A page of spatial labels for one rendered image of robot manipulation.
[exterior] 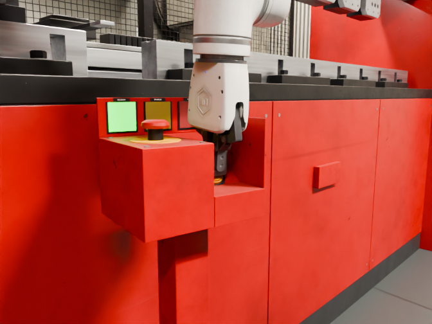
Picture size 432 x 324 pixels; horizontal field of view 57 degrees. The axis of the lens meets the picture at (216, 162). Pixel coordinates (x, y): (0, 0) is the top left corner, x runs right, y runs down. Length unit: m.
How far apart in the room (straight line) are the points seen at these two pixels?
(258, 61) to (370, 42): 1.37
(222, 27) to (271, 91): 0.55
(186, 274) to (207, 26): 0.36
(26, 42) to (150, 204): 0.43
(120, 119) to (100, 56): 0.55
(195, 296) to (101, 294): 0.23
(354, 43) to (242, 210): 2.07
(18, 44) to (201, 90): 0.37
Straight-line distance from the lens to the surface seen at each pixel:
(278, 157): 1.14
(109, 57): 1.19
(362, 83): 1.74
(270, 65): 1.29
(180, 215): 0.53
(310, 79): 1.38
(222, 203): 0.57
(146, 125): 0.56
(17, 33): 0.82
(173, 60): 1.00
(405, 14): 2.49
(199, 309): 0.67
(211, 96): 0.57
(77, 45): 0.86
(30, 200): 0.70
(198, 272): 0.64
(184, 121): 0.69
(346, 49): 2.60
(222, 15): 0.57
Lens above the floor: 0.84
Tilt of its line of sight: 9 degrees down
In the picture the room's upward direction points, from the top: straight up
